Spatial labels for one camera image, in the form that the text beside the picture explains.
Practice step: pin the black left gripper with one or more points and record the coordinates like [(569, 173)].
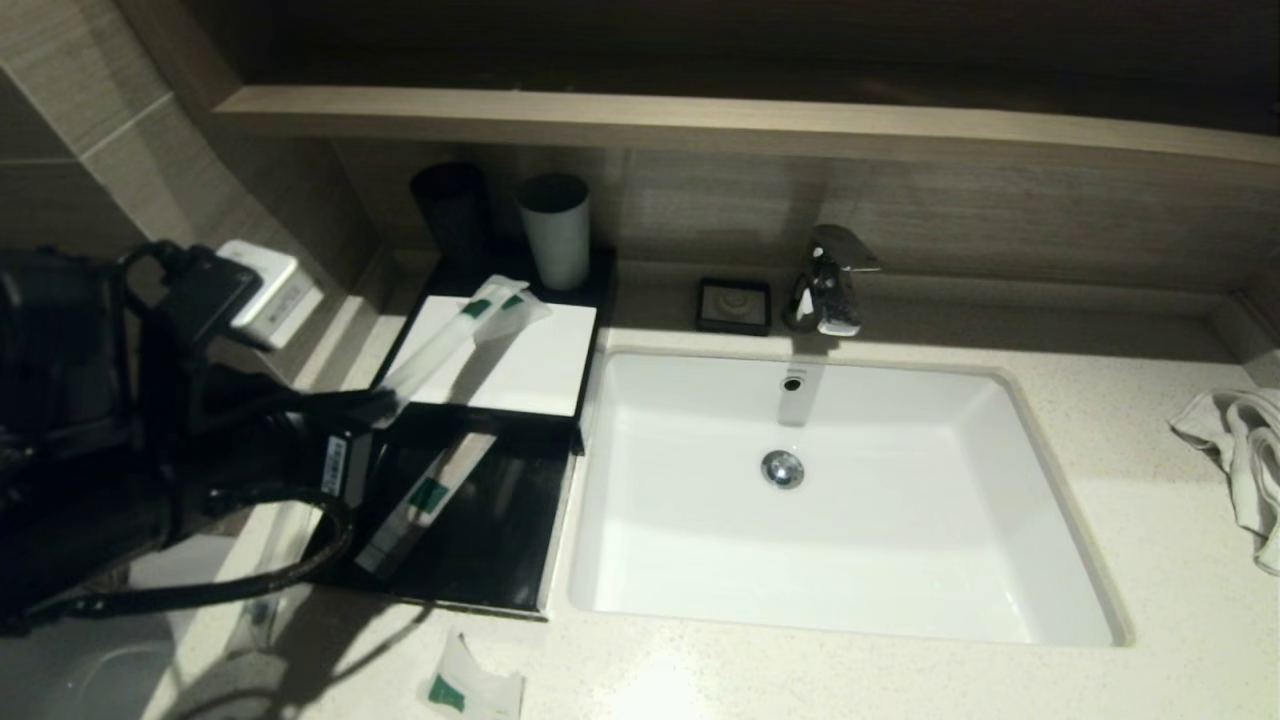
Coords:
[(335, 460)]

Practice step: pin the long clear toothbrush packet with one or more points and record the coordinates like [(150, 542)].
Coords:
[(440, 355), (262, 620)]

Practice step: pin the black sliding drawer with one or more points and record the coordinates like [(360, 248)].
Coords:
[(510, 520)]

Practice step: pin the small clear packet green label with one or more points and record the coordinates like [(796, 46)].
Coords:
[(470, 685), (528, 315)]

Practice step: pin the black plastic cup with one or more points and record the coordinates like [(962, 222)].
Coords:
[(452, 225)]

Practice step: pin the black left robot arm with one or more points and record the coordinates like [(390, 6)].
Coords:
[(80, 450)]

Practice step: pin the long tan packet green label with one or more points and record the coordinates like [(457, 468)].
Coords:
[(430, 495)]

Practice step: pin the grey cup with dark rim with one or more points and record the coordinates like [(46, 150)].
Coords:
[(558, 243)]

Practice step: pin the grey rounded bathroom fixture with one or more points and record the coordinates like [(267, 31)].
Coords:
[(90, 670)]

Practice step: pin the black square soap dish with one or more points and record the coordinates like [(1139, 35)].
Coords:
[(733, 306)]

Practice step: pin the chrome drain stopper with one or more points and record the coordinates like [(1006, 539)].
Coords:
[(782, 470)]

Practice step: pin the light wooden shelf ledge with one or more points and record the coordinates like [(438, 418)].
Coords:
[(700, 120)]

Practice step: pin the chrome faucet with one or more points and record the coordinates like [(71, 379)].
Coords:
[(825, 290)]

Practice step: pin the white ceramic sink basin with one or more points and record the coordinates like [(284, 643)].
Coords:
[(850, 560)]

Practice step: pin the white towel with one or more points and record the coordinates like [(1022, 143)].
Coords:
[(1250, 450)]

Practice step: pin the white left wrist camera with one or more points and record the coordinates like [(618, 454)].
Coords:
[(268, 292)]

